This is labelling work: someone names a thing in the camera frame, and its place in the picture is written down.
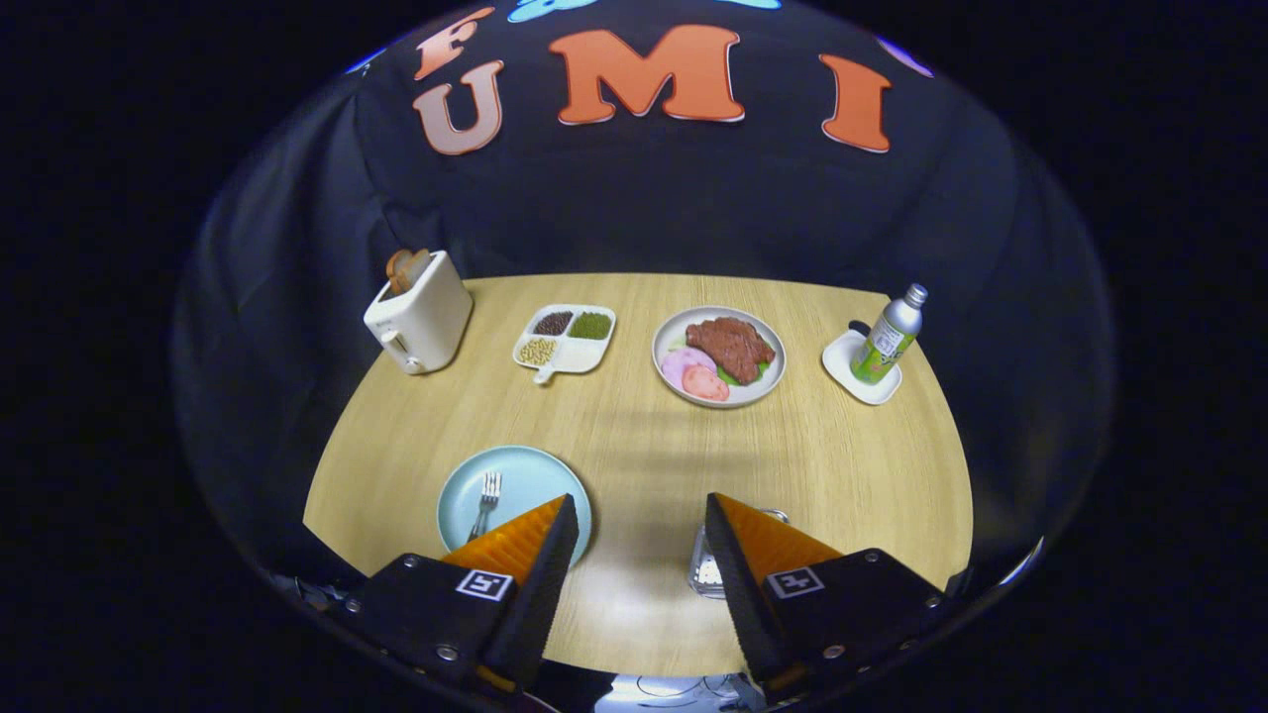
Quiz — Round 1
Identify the metal wire basket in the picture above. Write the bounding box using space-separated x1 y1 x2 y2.
688 508 791 601

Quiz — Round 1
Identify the white square coaster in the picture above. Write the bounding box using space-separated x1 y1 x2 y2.
821 320 903 406

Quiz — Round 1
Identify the pale pink ham slice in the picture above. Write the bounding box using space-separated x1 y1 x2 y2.
661 347 716 392

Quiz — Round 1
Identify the brown steak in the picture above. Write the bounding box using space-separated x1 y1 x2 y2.
686 317 777 386

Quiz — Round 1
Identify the silver bottle with green label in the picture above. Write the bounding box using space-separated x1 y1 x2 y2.
850 283 929 385

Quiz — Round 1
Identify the red ham slice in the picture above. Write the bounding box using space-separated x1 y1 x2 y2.
682 364 731 402

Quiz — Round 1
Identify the light blue plate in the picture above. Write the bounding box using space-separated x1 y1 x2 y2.
437 446 593 567

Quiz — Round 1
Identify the white divided dish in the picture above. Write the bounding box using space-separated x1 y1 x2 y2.
511 303 617 385

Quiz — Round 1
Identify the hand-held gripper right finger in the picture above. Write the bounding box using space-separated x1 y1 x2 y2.
704 492 947 694

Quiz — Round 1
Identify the white round dinner plate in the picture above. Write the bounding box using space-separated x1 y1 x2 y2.
652 306 788 409

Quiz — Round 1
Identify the fork with brown handle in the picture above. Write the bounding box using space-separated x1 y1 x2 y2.
467 471 503 544

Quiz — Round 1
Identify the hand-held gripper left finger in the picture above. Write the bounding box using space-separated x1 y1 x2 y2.
342 493 581 694

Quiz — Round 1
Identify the white toaster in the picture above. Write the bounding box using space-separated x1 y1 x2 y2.
363 250 476 375

